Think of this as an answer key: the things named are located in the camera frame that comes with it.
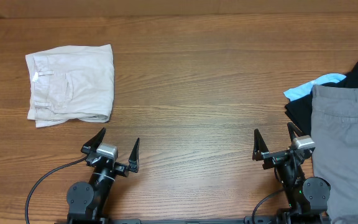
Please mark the grey shorts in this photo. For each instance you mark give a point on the grey shorts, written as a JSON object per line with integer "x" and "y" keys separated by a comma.
{"x": 334, "y": 129}

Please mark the light blue garment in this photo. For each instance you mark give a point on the light blue garment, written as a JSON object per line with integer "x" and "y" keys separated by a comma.
{"x": 298, "y": 92}

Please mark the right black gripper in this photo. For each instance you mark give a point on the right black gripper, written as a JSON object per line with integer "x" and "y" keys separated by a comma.
{"x": 278, "y": 156}

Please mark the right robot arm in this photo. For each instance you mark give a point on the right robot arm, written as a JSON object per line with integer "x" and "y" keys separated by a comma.
{"x": 307, "y": 197}

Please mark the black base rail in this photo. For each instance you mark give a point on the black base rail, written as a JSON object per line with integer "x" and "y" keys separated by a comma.
{"x": 191, "y": 221}

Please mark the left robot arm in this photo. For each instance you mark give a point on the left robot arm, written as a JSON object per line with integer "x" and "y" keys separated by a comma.
{"x": 86, "y": 200}

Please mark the folded beige shorts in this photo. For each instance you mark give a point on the folded beige shorts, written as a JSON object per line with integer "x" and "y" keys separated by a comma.
{"x": 71, "y": 82}

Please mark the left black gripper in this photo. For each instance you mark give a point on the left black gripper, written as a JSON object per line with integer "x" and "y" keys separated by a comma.
{"x": 133, "y": 165}

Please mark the black garment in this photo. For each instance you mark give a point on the black garment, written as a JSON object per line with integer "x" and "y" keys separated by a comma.
{"x": 300, "y": 111}

